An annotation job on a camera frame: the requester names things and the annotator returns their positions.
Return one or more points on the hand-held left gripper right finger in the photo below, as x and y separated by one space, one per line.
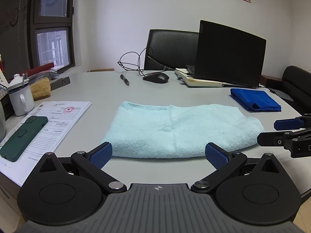
215 154

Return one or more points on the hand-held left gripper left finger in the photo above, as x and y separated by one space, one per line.
102 154

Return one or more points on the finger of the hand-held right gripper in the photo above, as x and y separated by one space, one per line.
285 123
269 138

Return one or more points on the dark blue towel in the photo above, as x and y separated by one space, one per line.
255 98

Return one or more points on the light blue towel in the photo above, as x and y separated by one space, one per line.
175 128

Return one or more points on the black armchair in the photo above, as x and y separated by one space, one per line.
297 82

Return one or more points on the printed paper sheets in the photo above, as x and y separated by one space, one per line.
65 119

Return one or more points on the white notebook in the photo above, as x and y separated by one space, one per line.
201 82

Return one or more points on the black pen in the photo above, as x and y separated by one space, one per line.
124 79

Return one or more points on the green cased phone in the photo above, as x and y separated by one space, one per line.
23 138

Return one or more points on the black laptop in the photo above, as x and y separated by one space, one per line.
228 55

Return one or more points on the yellow sponge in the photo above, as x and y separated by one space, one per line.
40 88

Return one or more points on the black computer mouse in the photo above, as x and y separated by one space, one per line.
156 77

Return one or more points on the white enamel mug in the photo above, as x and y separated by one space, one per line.
20 99

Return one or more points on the red folder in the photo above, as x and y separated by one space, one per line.
38 68

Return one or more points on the black leather office chair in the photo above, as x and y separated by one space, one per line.
170 48

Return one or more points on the dark framed window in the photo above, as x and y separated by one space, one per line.
52 24

